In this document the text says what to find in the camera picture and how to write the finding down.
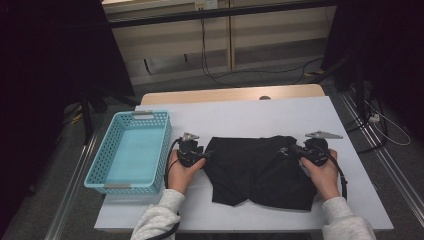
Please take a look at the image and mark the white wall socket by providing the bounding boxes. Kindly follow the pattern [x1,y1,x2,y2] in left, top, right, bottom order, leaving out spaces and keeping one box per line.
[194,0,219,11]

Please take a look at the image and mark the black power cable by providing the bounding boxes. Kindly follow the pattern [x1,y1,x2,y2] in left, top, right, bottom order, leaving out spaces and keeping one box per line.
[199,9,325,89]

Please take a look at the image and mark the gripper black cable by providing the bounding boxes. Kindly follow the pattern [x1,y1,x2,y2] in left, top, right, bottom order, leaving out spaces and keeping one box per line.
[146,137,184,240]
[328,153,349,201]

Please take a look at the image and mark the light blue perforated basket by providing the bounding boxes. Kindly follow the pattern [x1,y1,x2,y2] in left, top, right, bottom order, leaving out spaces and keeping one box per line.
[83,110,173,196]

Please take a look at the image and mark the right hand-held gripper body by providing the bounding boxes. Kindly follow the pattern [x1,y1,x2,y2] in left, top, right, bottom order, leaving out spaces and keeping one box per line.
[301,130,344,168]

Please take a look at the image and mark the black curtain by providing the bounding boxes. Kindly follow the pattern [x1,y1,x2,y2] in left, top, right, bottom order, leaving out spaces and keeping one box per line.
[0,0,135,234]
[321,0,424,141]

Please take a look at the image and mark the white cable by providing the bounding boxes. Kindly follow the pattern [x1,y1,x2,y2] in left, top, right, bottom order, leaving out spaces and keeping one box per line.
[364,99,412,147]

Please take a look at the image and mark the metal floor rail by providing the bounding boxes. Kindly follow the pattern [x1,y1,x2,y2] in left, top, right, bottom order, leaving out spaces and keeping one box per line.
[339,92,424,218]
[44,131,98,240]

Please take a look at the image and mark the black tripod stand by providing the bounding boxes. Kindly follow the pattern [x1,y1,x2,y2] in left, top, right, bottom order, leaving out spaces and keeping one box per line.
[313,54,389,154]
[79,84,141,146]

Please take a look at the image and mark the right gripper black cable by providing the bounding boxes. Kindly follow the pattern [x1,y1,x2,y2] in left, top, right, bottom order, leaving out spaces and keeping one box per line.
[328,153,349,201]

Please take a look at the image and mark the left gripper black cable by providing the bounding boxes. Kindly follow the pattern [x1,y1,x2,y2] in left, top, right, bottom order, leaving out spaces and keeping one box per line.
[146,137,184,240]

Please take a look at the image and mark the person's right hand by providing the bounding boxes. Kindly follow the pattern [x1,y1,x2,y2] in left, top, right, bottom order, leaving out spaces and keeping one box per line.
[298,148,342,202]

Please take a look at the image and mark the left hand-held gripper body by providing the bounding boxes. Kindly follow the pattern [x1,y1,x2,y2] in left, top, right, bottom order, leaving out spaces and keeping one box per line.
[175,132,205,168]

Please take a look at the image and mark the wooden table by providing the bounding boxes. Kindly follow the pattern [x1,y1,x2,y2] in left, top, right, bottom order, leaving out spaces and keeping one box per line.
[140,83,326,106]

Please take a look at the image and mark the black pants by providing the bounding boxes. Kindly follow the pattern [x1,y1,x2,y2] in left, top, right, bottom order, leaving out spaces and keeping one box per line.
[202,135,318,212]

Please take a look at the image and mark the person's left hand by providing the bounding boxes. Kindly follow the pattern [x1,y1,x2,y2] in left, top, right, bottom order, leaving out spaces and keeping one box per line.
[167,149,207,195]

